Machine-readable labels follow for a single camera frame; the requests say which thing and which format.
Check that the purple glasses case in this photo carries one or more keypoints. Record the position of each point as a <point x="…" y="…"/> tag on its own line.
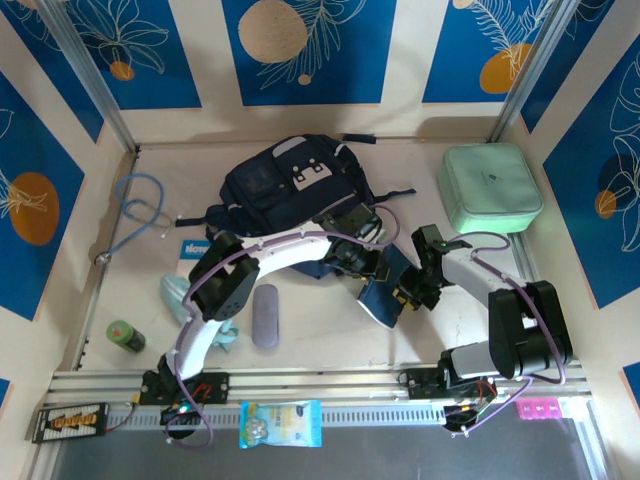
<point x="265" y="315"/>

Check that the teal zip pouch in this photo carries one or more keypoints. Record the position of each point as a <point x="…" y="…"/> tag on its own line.
<point x="172" y="295"/>

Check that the pink pill box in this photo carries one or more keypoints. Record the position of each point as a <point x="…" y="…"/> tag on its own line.
<point x="537" y="408"/>

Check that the blue snack packet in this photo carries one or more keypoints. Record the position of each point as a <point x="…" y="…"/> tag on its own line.
<point x="280" y="424"/>

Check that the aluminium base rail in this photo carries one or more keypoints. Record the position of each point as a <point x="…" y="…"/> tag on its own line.
<point x="325" y="382"/>

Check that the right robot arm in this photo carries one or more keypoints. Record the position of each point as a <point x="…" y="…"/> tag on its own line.
<point x="530" y="330"/>

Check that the black power distribution board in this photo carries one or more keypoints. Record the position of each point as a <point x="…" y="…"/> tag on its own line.
<point x="70" y="422"/>

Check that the navy blue backpack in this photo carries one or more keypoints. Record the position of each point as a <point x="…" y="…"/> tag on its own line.
<point x="260" y="200"/>

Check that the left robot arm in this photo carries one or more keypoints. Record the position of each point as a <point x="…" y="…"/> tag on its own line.
<point x="280" y="252"/>

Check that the blue stethoscope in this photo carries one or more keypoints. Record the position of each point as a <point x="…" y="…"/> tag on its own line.
<point x="102" y="259"/>

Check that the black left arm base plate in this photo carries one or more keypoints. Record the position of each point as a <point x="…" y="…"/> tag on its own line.
<point x="217" y="387"/>

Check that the aluminium frame post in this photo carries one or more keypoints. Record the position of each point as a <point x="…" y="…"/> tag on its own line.
<point x="86" y="65"/>
<point x="532" y="65"/>

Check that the navy book with yellow label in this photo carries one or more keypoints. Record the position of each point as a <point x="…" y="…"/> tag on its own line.
<point x="380" y="300"/>

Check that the blue white card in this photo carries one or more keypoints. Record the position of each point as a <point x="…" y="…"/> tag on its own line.
<point x="192" y="250"/>

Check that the green can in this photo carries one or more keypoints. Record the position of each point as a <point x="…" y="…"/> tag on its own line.
<point x="125" y="337"/>

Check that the blue floral wall panel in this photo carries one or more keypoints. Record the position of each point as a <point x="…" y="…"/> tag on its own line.
<point x="150" y="75"/>
<point x="460" y="50"/>
<point x="585" y="35"/>
<point x="350" y="60"/>
<point x="40" y="280"/>
<point x="4" y="395"/>
<point x="634" y="382"/>
<point x="600" y="250"/>
<point x="50" y="60"/>

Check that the mint green storage case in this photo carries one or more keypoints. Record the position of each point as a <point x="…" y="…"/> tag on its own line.
<point x="490" y="175"/>

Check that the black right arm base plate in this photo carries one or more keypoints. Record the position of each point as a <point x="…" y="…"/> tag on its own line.
<point x="420" y="382"/>

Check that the dark grey panel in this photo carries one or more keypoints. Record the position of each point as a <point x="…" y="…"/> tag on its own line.
<point x="400" y="455"/>

